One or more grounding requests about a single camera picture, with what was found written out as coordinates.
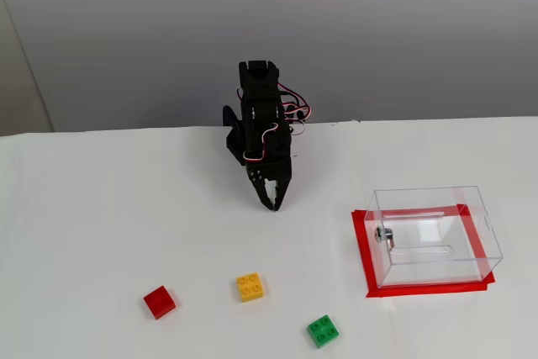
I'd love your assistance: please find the black table clamp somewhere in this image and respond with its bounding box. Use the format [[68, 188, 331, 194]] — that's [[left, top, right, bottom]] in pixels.
[[221, 105, 244, 133]]

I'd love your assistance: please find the red white servo cable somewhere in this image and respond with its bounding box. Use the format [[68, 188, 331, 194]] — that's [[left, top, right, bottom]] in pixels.
[[245, 122, 281, 166], [277, 85, 314, 135]]

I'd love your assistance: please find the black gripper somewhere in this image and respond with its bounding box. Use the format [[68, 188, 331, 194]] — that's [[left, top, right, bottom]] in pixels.
[[245, 122, 293, 212]]

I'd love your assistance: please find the red tape frame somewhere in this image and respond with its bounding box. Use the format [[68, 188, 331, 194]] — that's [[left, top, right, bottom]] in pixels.
[[351, 203, 496, 299]]

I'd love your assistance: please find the silver cylinder lock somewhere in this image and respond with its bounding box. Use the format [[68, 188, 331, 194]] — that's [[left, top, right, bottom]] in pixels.
[[373, 226, 397, 251]]

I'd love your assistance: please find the yellow lego brick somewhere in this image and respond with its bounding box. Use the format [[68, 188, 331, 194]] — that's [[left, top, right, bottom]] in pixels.
[[235, 272, 266, 304]]

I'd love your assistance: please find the transparent plastic box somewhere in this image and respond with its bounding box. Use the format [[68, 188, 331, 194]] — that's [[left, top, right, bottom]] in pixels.
[[363, 185, 504, 289]]

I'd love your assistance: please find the green lego brick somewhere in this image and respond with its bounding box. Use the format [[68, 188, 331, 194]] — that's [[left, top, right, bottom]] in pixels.
[[306, 314, 341, 350]]

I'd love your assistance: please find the red lego brick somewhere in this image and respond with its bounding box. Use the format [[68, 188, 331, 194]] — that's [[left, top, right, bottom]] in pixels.
[[143, 285, 177, 320]]

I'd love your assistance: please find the white table cover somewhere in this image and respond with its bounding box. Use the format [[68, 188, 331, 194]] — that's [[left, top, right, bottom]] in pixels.
[[0, 116, 538, 359]]

